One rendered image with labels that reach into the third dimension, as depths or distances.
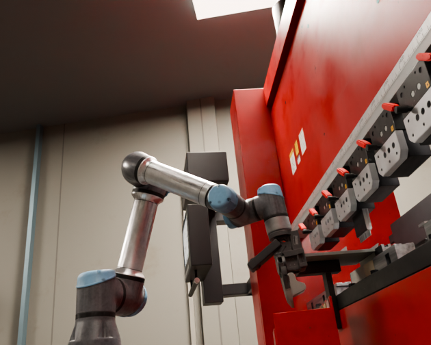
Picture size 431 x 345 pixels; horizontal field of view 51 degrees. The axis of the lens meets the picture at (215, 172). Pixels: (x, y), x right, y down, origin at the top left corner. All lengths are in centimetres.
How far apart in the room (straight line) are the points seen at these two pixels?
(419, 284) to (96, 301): 87
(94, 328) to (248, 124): 171
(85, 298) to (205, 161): 154
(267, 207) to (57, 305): 355
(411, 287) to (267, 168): 166
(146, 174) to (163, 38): 285
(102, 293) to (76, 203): 352
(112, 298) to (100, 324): 9
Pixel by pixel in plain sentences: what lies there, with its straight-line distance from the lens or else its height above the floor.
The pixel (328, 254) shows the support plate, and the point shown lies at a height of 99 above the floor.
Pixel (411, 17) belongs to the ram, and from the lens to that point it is 127.
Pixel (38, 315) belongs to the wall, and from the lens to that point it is 476.
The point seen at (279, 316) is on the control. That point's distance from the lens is 127.
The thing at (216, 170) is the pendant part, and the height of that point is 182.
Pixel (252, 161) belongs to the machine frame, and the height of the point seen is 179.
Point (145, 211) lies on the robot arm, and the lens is 156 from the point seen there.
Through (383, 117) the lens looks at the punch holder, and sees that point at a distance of 138.
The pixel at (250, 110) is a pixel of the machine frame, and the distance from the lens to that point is 279.
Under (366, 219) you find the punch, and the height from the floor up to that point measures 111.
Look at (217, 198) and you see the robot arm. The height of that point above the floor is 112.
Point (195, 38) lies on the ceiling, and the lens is 421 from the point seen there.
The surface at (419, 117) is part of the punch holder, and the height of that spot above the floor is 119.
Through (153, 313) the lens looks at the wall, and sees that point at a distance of 435.
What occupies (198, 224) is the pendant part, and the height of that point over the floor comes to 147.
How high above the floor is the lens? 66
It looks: 25 degrees up
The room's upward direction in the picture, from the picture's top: 6 degrees counter-clockwise
